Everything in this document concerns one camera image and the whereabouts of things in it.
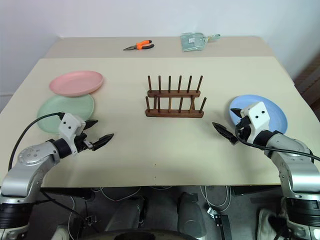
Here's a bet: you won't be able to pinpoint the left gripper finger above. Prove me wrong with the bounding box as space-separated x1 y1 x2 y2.
92 133 115 152
84 119 99 131

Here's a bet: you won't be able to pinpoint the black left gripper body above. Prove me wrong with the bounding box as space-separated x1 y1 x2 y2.
74 133 97 154

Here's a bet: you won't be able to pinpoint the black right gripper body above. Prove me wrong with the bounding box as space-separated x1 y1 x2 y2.
235 116 256 145

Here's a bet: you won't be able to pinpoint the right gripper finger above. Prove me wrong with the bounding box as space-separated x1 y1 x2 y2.
230 107 245 119
211 121 238 146

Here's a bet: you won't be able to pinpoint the wooden dish rack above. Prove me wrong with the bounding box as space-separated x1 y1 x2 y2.
144 74 208 119

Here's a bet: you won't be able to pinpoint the green plate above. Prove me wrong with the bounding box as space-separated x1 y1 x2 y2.
36 93 96 134

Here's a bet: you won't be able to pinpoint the blue plate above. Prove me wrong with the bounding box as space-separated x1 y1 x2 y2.
228 93 289 136

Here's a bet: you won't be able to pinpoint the pink plate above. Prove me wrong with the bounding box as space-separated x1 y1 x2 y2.
48 70 105 98

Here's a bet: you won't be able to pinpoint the dark grey rounded leg shape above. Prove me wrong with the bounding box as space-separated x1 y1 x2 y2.
176 191 209 236
104 194 146 233

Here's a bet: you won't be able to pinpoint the pale green wrapped dustpan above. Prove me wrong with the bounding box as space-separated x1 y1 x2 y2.
180 31 222 53

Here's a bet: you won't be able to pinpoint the white shoe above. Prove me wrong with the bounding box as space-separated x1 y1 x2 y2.
256 208 285 240

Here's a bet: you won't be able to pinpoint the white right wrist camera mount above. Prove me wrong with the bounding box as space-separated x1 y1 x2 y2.
240 101 272 145

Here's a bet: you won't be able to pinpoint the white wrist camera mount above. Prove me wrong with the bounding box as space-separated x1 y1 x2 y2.
58 112 87 155
240 101 272 145

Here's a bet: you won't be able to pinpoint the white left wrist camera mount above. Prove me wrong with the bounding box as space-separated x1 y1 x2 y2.
58 112 87 155

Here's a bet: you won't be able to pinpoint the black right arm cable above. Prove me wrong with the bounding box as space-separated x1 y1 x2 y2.
235 126 320 162

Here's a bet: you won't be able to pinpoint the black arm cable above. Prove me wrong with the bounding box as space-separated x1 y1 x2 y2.
235 126 320 162
8 112 66 172

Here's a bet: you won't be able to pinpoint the white floor cable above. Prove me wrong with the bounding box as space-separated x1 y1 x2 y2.
199 185 232 209
92 186 143 204

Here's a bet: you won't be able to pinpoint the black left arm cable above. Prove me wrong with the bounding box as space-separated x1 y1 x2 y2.
8 112 66 172

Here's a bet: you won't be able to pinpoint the black floor cable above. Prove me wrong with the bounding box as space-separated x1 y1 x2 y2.
32 191 92 227

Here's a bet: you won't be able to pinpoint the black metal floor bracket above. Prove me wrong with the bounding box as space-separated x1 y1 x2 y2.
206 208 235 240

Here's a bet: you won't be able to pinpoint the orange handled pliers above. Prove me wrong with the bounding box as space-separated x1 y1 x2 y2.
122 39 155 52

